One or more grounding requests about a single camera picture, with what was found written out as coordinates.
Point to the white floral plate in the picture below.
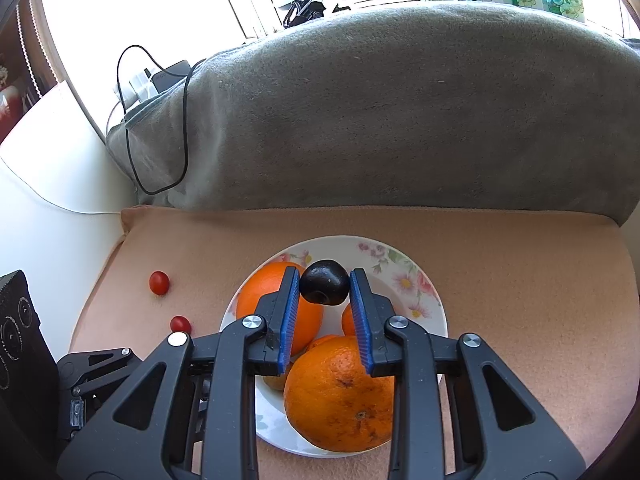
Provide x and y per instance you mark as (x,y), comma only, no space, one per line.
(400,280)

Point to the small mandarin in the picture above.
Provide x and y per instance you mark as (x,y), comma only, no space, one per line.
(349,319)

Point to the medium smooth orange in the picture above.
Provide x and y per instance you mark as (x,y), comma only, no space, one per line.
(255,300)

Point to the black charger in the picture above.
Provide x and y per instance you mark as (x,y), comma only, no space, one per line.
(170,76)

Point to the dark purple plum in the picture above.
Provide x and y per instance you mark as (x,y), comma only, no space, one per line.
(325,282)

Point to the small red cherry tomato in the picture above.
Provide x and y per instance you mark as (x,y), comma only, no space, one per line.
(180,323)

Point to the large red tomato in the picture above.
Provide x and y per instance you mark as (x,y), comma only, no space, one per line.
(160,282)

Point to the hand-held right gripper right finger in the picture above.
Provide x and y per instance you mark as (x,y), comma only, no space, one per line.
(361,330)

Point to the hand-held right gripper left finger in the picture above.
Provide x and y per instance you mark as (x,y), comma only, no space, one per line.
(290,320)

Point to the white power strip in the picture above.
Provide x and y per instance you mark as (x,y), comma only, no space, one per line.
(132,87)

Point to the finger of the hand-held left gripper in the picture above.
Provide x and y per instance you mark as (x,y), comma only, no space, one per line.
(107,377)
(100,356)

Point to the peach fleece blanket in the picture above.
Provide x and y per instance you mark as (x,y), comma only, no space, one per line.
(525,285)

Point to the grey fleece blanket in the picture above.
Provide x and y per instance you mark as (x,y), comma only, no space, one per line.
(400,110)

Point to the large speckled orange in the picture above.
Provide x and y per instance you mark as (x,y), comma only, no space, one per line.
(335,400)

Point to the brown longan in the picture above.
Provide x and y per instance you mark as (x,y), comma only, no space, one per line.
(276,382)

